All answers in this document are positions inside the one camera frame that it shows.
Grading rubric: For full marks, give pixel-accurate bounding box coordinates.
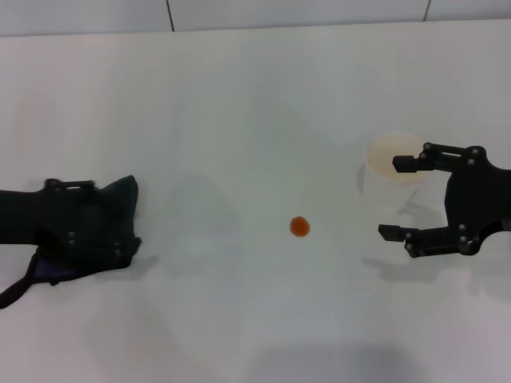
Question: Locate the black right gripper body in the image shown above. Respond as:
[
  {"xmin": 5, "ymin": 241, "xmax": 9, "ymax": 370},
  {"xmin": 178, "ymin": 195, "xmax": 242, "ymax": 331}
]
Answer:
[{"xmin": 442, "ymin": 145, "xmax": 511, "ymax": 256}]

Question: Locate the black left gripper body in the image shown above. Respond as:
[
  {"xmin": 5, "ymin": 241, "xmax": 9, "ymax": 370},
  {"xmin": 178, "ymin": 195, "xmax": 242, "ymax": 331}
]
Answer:
[{"xmin": 0, "ymin": 178, "xmax": 103, "ymax": 256}]

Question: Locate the white paper cup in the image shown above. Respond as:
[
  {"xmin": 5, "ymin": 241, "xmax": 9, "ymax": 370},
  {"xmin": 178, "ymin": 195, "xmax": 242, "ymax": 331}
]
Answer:
[{"xmin": 356, "ymin": 132, "xmax": 434, "ymax": 215}]

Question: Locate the dark blue rag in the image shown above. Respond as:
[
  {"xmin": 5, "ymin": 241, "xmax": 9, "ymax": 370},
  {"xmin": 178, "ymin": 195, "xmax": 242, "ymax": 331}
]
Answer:
[{"xmin": 0, "ymin": 174, "xmax": 143, "ymax": 310}]

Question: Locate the small orange ball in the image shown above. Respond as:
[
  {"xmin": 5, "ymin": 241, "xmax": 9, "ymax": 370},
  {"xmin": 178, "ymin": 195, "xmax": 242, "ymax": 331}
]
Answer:
[{"xmin": 289, "ymin": 215, "xmax": 311, "ymax": 239}]

